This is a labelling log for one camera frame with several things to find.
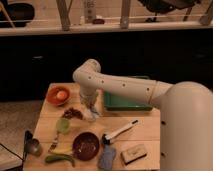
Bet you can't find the egg in bowl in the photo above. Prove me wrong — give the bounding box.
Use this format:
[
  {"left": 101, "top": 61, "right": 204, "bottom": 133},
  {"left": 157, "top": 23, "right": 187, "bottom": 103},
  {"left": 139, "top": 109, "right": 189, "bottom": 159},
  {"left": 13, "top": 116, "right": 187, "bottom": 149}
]
[{"left": 56, "top": 91, "right": 66, "bottom": 100}]

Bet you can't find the blue grey cloth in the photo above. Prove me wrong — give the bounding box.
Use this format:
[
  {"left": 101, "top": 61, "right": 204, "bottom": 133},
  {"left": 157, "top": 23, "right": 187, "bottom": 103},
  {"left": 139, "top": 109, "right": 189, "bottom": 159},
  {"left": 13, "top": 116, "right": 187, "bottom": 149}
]
[{"left": 98, "top": 145, "right": 116, "bottom": 171}]

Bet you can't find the dark red bowl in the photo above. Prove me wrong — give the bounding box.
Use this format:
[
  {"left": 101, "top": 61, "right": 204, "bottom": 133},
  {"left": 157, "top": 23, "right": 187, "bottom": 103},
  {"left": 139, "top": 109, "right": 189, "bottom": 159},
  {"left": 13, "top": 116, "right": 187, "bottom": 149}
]
[{"left": 72, "top": 132, "right": 100, "bottom": 161}]

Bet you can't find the dark dried fruit pile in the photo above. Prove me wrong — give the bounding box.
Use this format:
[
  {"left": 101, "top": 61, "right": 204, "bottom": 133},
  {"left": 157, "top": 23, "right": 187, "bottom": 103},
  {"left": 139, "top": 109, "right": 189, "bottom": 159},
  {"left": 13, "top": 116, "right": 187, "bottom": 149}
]
[{"left": 63, "top": 108, "right": 83, "bottom": 119}]

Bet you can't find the green plastic tray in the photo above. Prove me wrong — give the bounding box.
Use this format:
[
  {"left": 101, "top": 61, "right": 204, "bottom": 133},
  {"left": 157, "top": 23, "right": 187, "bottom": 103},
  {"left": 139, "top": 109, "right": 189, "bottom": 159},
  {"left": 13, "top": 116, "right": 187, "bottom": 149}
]
[{"left": 102, "top": 75, "right": 156, "bottom": 112}]

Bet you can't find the tan sponge block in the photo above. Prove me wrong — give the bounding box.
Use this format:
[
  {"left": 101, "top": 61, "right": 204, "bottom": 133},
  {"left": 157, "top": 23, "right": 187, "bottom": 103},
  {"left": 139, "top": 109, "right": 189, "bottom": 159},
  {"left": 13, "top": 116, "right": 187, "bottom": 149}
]
[{"left": 121, "top": 144, "right": 147, "bottom": 165}]

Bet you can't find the orange bowl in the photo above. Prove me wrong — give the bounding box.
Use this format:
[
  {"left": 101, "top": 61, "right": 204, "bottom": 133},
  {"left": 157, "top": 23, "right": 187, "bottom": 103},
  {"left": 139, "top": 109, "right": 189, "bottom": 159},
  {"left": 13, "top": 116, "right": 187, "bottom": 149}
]
[{"left": 46, "top": 86, "right": 70, "bottom": 106}]

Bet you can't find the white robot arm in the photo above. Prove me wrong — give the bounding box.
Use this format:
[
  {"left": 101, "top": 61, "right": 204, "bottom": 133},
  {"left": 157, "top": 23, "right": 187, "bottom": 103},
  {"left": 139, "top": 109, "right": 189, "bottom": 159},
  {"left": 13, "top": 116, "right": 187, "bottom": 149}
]
[{"left": 73, "top": 59, "right": 213, "bottom": 171}]

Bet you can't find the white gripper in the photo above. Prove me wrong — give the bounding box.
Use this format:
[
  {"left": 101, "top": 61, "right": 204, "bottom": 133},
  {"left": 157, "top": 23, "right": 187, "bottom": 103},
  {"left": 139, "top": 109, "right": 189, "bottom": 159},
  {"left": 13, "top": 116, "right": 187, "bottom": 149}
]
[{"left": 79, "top": 89, "right": 98, "bottom": 109}]

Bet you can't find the white handled brush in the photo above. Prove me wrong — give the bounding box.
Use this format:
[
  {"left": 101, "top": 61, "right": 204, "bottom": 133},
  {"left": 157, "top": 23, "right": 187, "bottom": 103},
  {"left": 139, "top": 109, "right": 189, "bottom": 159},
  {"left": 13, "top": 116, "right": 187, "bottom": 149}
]
[{"left": 102, "top": 120, "right": 138, "bottom": 145}]

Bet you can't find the yellow banana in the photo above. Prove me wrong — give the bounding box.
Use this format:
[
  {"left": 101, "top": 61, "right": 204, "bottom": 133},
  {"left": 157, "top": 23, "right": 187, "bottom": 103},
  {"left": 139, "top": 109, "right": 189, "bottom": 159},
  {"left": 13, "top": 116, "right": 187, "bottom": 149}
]
[{"left": 52, "top": 149, "right": 73, "bottom": 155}]

